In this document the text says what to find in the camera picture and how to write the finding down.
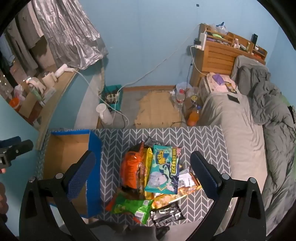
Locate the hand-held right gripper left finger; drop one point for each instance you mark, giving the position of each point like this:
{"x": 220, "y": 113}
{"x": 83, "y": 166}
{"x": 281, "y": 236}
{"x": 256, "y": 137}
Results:
{"x": 81, "y": 177}

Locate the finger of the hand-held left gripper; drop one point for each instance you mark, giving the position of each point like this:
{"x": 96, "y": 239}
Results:
{"x": 22, "y": 148}
{"x": 11, "y": 141}

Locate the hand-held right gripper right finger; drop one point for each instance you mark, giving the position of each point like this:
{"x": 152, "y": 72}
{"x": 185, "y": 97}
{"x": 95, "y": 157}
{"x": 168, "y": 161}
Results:
{"x": 204, "y": 178}

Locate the blue cardboard box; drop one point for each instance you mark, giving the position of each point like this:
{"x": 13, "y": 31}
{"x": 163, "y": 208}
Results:
{"x": 67, "y": 153}

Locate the teal snack packet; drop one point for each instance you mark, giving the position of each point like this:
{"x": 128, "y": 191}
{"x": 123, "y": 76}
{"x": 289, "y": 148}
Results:
{"x": 161, "y": 171}

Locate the large orange snack packet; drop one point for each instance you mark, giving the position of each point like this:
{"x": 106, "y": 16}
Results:
{"x": 131, "y": 166}

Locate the black silver-print snack packet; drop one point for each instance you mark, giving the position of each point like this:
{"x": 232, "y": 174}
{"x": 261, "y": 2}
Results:
{"x": 166, "y": 214}

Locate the green snack packet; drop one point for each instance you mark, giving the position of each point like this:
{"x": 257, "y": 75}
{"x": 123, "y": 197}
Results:
{"x": 131, "y": 206}

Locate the person's left hand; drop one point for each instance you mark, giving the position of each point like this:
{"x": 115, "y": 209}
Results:
{"x": 3, "y": 199}

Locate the orange yellow snack packet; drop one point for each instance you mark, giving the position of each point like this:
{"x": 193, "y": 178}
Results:
{"x": 166, "y": 199}

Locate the grey chevron tablecloth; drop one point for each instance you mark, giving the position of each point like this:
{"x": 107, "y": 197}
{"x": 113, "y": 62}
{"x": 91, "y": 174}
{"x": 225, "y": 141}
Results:
{"x": 111, "y": 143}

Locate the bed with grey sheet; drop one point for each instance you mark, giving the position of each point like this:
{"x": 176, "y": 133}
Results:
{"x": 238, "y": 143}

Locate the orange drink bottle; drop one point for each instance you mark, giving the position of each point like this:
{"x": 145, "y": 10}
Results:
{"x": 193, "y": 117}

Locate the white jug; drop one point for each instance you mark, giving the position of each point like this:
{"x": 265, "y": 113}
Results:
{"x": 105, "y": 115}

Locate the wooden side shelf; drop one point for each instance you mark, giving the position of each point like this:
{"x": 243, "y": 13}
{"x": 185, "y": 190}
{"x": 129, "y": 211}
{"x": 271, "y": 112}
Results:
{"x": 60, "y": 92}

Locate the teal plastic crate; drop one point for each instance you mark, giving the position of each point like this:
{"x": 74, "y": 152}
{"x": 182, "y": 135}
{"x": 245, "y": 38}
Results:
{"x": 115, "y": 105}

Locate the grey duvet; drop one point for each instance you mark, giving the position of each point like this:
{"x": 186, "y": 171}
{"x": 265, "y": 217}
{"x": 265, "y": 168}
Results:
{"x": 277, "y": 139}

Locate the clear plastic bottle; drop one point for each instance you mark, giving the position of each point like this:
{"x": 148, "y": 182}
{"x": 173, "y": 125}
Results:
{"x": 180, "y": 98}

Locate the cardboard floor sheet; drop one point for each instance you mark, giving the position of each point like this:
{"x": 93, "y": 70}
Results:
{"x": 157, "y": 109}

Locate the black phone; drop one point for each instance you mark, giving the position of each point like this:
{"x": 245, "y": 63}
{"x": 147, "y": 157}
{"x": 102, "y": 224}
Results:
{"x": 233, "y": 98}

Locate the white handheld device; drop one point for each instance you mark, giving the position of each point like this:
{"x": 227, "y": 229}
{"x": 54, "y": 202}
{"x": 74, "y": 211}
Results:
{"x": 61, "y": 69}

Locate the pink patterned box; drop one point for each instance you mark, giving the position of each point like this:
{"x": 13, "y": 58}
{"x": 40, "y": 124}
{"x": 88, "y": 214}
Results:
{"x": 216, "y": 88}

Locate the white plastic bag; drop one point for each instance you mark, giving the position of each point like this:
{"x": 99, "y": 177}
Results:
{"x": 183, "y": 85}

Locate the purple box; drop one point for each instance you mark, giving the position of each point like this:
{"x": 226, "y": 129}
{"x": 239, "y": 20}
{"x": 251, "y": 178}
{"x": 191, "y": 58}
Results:
{"x": 218, "y": 78}

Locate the hanging clothes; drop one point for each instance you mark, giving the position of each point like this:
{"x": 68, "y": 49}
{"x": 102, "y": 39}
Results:
{"x": 25, "y": 39}

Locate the silver curtain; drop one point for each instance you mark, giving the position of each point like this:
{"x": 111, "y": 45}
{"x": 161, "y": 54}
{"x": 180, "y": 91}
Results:
{"x": 69, "y": 34}

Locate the wooden headboard shelf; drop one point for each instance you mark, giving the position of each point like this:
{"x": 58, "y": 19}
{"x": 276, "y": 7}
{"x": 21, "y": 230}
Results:
{"x": 217, "y": 58}

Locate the grey pillow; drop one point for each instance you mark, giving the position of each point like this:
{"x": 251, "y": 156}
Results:
{"x": 245, "y": 62}

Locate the white power strip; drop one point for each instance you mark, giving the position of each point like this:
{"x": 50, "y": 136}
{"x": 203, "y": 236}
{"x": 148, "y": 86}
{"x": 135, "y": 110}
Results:
{"x": 202, "y": 39}

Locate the black box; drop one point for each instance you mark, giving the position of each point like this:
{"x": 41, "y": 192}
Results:
{"x": 254, "y": 38}

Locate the clear plastic bag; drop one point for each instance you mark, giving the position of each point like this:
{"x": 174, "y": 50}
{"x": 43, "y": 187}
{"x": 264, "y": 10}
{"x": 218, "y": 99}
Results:
{"x": 222, "y": 29}

